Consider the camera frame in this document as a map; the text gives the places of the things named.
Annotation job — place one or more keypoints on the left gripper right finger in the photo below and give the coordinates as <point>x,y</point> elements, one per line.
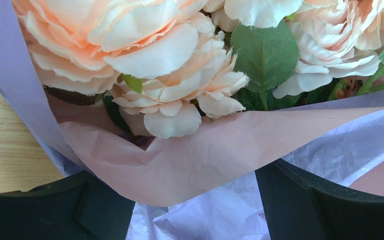
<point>299,205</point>

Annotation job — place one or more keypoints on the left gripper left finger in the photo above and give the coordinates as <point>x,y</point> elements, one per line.
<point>78,207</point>

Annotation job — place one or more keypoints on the purple flower bouquet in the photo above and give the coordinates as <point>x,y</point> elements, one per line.
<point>174,104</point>

